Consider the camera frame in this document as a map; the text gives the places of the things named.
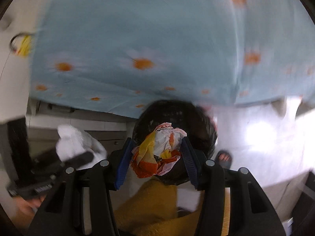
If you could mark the foot in dark slipper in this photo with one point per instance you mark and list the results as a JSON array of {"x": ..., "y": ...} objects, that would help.
[{"x": 224, "y": 159}]

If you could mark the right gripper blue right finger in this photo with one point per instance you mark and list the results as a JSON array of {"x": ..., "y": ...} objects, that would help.
[{"x": 191, "y": 162}]

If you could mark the yellow dish soap pack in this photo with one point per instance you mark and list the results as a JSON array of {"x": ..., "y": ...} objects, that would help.
[{"x": 25, "y": 46}]

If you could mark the yellow trousers leg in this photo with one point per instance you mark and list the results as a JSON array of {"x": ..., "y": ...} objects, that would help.
[{"x": 153, "y": 211}]

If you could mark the black curved faucet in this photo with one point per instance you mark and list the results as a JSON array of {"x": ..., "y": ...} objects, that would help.
[{"x": 16, "y": 39}]

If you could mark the black lined trash bin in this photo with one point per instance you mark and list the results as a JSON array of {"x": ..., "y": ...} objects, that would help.
[{"x": 184, "y": 115}]

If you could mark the white paper napkin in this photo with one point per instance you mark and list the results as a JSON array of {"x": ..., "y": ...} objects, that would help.
[{"x": 74, "y": 142}]

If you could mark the light blue daisy tablecloth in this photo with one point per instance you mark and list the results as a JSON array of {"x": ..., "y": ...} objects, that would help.
[{"x": 118, "y": 56}]

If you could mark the red yellow wrapper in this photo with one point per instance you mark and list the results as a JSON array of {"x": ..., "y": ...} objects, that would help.
[{"x": 159, "y": 152}]

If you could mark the left bare hand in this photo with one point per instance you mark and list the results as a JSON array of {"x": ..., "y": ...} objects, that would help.
[{"x": 30, "y": 206}]

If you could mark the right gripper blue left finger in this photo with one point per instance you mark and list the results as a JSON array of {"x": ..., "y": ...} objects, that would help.
[{"x": 124, "y": 162}]

